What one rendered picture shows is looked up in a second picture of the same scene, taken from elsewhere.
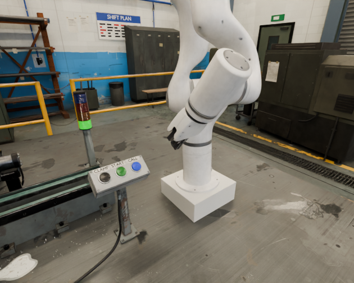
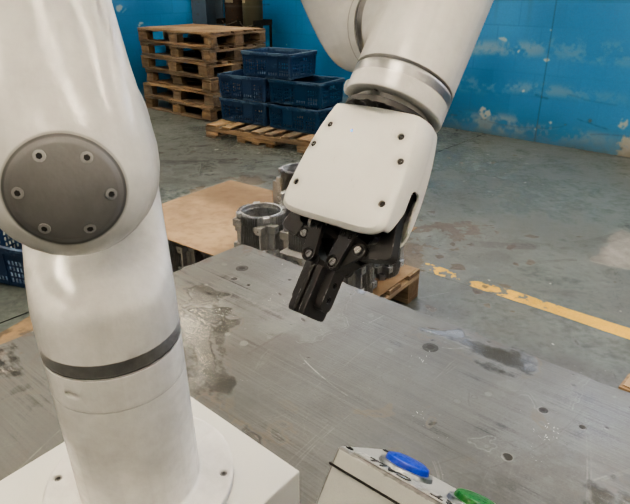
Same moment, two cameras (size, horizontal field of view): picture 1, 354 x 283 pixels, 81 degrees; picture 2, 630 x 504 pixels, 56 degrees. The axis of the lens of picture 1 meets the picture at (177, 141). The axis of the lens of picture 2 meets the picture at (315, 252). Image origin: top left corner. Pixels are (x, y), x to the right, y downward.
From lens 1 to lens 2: 80 cm
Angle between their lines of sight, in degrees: 91
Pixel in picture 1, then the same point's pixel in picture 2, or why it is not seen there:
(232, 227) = (296, 438)
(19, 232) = not seen: outside the picture
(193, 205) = (294, 480)
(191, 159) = (182, 390)
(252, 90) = not seen: hidden behind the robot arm
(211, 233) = not seen: hidden behind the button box
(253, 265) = (394, 409)
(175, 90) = (141, 119)
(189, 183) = (189, 490)
